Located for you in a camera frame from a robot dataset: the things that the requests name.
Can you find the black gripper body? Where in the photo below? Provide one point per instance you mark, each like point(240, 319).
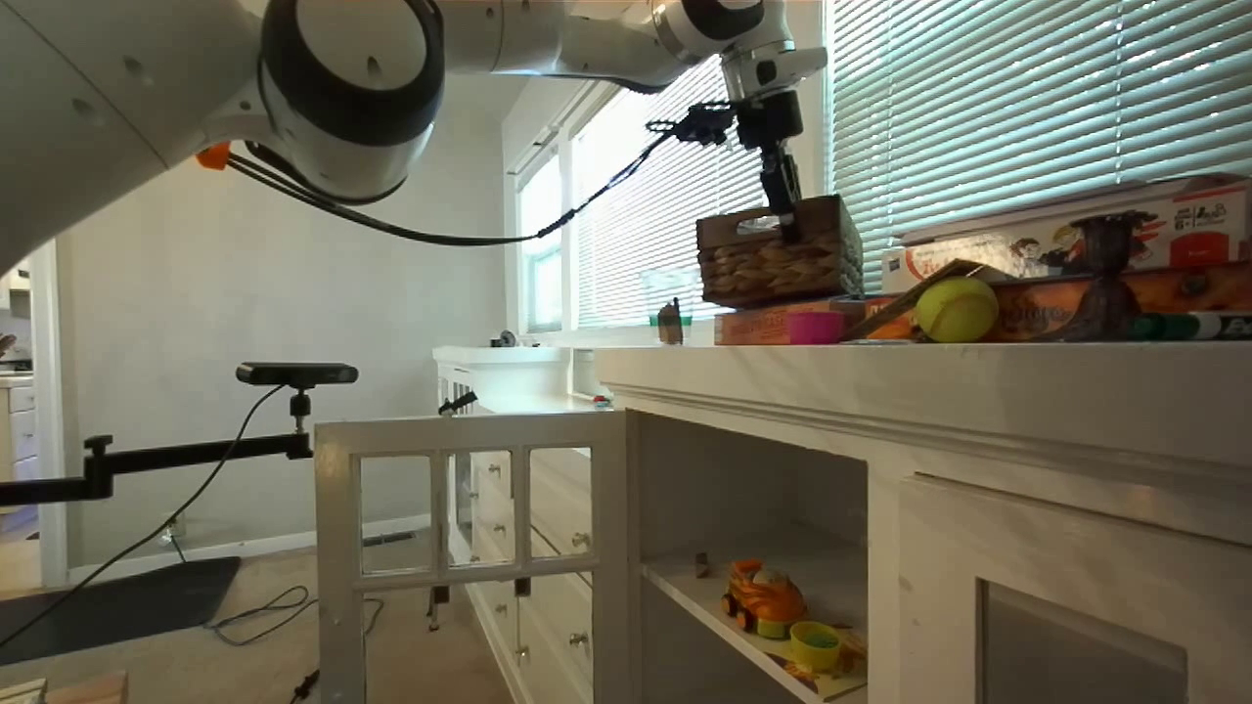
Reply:
point(767, 119)

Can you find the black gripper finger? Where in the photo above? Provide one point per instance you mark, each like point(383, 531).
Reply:
point(785, 209)

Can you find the wooden wicker basket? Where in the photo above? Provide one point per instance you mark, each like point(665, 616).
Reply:
point(785, 274)

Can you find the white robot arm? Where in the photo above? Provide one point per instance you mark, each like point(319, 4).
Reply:
point(104, 91)

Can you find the pink box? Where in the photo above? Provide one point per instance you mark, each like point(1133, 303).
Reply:
point(797, 325)

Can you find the dark metal vase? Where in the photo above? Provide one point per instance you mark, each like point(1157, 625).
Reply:
point(669, 323)

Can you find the yellow tennis ball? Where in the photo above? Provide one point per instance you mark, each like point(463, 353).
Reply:
point(954, 310)

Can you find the white board game box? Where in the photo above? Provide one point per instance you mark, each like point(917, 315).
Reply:
point(1042, 242)

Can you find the window blinds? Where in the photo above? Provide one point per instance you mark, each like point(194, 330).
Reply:
point(1042, 105)

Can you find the white dresser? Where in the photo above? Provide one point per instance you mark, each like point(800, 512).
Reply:
point(502, 376)

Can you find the white cabinet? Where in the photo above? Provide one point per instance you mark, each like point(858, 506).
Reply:
point(1042, 416)

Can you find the green yellow toy cup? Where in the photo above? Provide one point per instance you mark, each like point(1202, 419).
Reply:
point(820, 649)

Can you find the white cabinet door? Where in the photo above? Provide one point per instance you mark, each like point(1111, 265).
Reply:
point(336, 562)

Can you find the black floor mat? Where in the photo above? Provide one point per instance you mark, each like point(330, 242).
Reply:
point(117, 608)

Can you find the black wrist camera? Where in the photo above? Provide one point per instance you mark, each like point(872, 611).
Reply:
point(704, 122)

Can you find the black camera on stand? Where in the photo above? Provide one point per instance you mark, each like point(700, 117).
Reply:
point(298, 372)

